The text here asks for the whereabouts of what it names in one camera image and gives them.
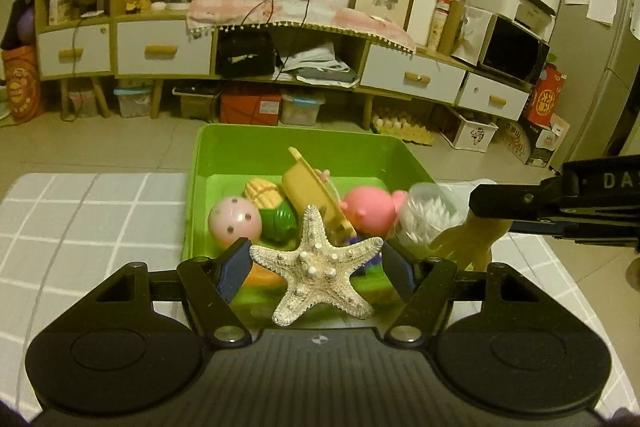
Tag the yellow toy pot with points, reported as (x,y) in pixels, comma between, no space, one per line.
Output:
(303,186)

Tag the egg tray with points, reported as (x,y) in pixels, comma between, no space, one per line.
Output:
(402,125)

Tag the folded papers in shelf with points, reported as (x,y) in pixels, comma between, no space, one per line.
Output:
(318,65)

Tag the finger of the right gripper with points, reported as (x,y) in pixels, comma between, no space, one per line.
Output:
(530,208)

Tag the white box on microwave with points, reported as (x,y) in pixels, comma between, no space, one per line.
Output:
(532,14)

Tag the green plastic storage box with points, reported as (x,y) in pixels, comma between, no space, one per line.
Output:
(226,156)

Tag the white carved wooden box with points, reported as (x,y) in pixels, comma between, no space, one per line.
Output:
(465,130)

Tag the pink pig toy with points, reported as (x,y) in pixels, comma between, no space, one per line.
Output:
(372,210)

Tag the toy corn cob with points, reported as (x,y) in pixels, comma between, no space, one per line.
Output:
(263,194)

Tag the black microwave oven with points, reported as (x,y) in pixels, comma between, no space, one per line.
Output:
(497,44)

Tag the orange toy slice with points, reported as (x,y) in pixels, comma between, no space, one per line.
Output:
(261,278)

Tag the grey checked table cloth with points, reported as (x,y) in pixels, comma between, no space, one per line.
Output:
(63,234)

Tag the wooden tv cabinet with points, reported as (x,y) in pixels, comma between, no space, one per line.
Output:
(315,43)

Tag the orange red gift bag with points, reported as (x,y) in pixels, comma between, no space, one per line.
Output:
(23,84)

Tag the black bag in shelf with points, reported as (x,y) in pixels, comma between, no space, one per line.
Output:
(245,53)

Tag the pink table runner cloth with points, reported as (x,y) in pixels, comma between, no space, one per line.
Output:
(323,15)

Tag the clear plastic storage bin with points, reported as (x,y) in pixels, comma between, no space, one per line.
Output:
(301,108)

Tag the pink dotted toy ball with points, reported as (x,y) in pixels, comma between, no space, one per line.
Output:
(233,218)

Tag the red cardboard box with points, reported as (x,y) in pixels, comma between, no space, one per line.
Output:
(250,105)

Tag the silver refrigerator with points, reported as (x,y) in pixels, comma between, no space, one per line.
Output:
(597,50)

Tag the red gift box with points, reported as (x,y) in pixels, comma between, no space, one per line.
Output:
(541,104)

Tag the green toy vegetable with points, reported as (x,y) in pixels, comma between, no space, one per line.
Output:
(279,225)

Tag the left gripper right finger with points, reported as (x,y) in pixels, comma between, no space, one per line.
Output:
(424,287)

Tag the clear cotton swab jar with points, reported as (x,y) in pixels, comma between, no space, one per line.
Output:
(428,210)

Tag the white starfish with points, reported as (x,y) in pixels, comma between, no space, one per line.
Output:
(317,272)

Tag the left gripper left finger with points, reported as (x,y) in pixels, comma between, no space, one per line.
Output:
(209,285)

